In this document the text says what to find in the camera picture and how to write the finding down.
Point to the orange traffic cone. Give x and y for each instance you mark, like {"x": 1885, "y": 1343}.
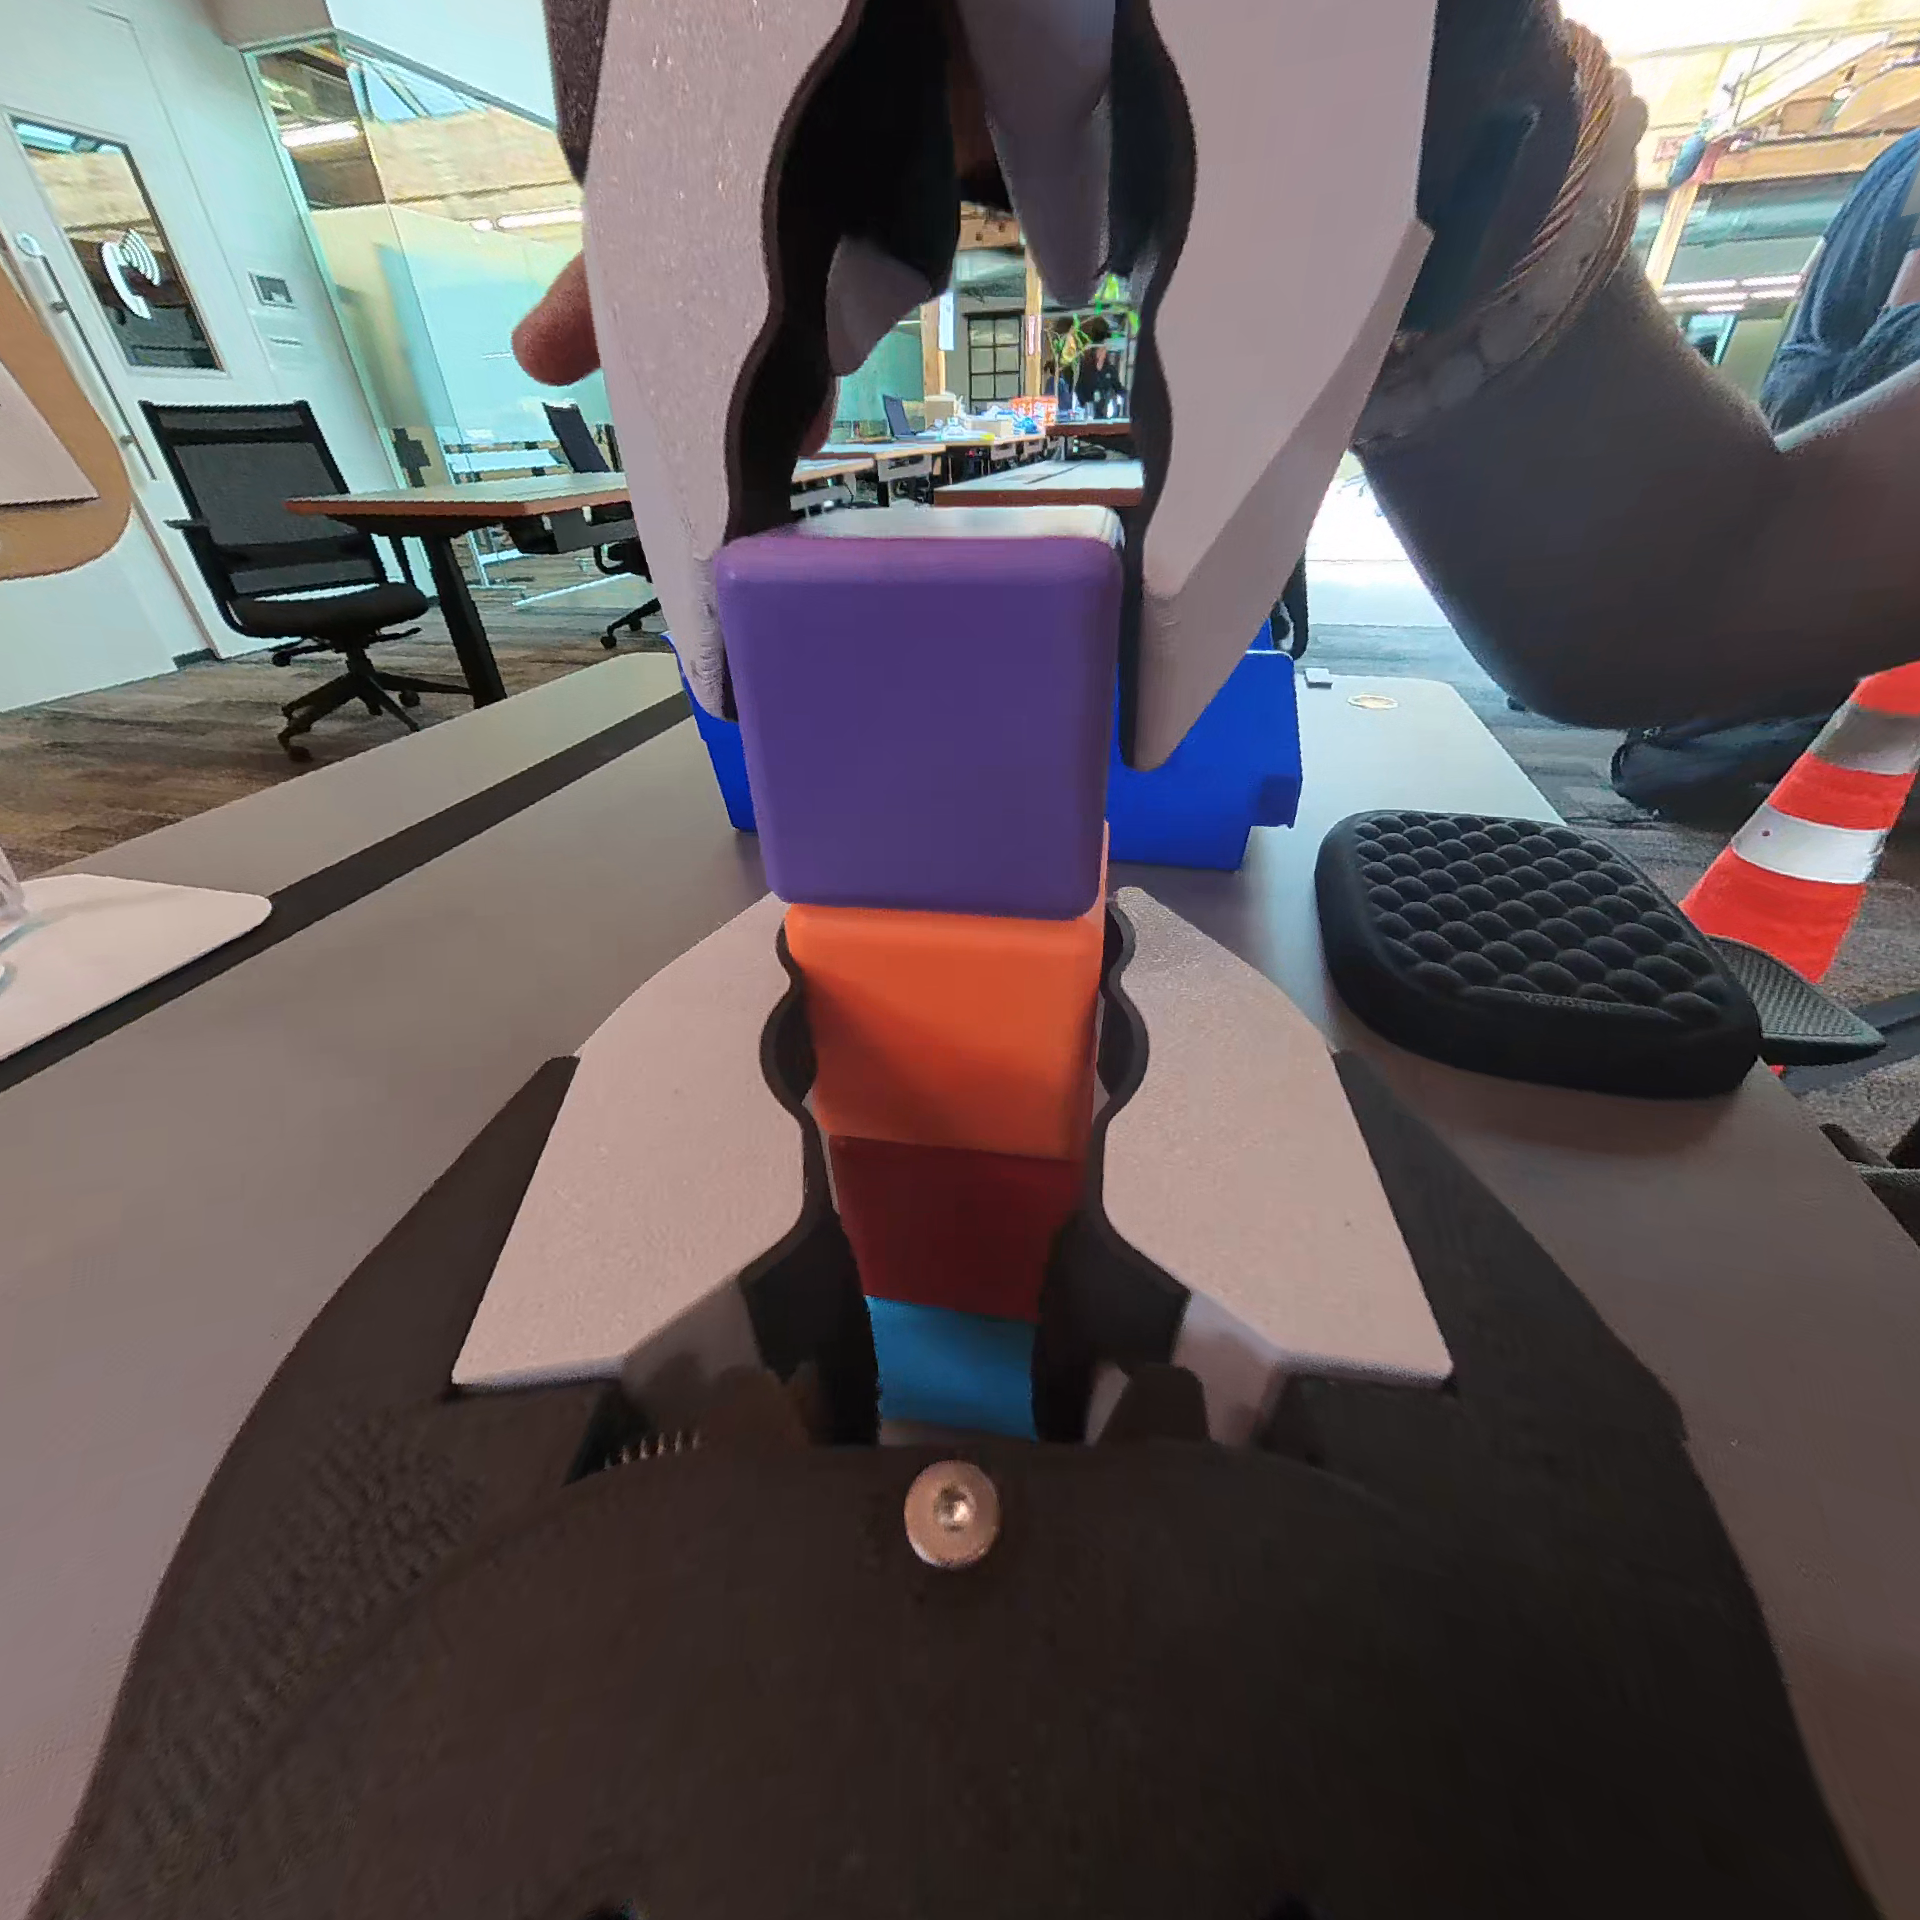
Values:
{"x": 1815, "y": 843}

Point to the black textured armrest pad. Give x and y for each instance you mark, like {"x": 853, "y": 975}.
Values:
{"x": 1532, "y": 947}

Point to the blue plastic bin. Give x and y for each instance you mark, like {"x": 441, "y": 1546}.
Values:
{"x": 1217, "y": 788}

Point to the person's right forearm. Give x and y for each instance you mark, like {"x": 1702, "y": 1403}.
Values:
{"x": 1681, "y": 510}

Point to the teal foam cube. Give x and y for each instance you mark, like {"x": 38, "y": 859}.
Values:
{"x": 956, "y": 1371}

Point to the purple foam cube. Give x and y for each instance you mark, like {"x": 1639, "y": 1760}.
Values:
{"x": 925, "y": 717}

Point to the orange foam cube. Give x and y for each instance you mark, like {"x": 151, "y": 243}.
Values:
{"x": 956, "y": 1028}

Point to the person's right hand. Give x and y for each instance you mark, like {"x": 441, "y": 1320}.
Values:
{"x": 565, "y": 325}

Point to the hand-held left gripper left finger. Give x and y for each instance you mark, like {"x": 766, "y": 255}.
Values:
{"x": 636, "y": 1187}

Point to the red foam cube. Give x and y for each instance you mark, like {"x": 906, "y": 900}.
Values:
{"x": 956, "y": 1227}

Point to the white stand base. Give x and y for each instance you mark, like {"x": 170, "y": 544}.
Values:
{"x": 105, "y": 956}

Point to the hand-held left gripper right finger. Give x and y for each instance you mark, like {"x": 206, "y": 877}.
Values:
{"x": 1277, "y": 1187}

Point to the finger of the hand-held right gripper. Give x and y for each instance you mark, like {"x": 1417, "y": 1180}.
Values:
{"x": 674, "y": 300}
{"x": 1292, "y": 271}

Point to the brown office desk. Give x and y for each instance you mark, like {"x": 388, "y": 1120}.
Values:
{"x": 450, "y": 510}

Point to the black office chair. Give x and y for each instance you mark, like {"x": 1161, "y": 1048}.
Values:
{"x": 287, "y": 556}

